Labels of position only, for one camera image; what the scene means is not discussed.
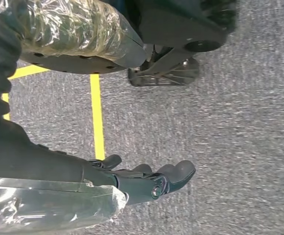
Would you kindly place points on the black robot foot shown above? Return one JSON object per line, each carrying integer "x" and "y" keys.
{"x": 181, "y": 26}

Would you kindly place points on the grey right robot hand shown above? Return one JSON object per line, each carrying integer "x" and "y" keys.
{"x": 46, "y": 162}

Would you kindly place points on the yellow floor tape outline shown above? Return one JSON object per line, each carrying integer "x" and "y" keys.
{"x": 97, "y": 113}

